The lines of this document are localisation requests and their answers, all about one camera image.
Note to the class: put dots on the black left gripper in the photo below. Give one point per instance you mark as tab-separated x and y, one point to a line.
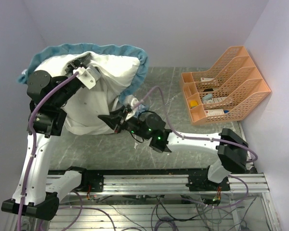
74	64

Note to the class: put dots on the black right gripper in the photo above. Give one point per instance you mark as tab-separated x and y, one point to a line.
113	119

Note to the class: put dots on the white pillow insert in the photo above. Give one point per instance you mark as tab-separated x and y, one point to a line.
83	108

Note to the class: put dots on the blue houndstooth bear pillowcase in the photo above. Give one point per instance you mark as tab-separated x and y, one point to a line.
66	49

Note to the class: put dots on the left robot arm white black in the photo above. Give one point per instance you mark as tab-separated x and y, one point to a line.
33	197

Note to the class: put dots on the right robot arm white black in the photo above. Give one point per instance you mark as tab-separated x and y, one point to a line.
230	149

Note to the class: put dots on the yellow object in organizer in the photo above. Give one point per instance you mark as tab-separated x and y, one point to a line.
193	103

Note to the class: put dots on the white red box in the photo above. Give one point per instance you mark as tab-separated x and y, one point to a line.
215	112

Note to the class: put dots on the white box in back slot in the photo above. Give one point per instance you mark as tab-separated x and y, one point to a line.
206	79

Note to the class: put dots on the light blue stapler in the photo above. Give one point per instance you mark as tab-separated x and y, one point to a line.
207	97

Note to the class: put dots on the orange plastic file organizer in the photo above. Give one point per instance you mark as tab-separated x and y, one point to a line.
238	88

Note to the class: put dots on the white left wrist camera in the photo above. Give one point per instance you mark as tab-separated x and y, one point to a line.
88	76

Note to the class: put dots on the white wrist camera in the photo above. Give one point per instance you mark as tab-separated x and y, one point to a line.
88	76
133	103

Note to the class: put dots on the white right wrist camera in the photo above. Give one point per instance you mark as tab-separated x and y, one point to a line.
133	103

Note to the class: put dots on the aluminium rail frame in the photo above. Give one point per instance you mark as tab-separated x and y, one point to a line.
176	184

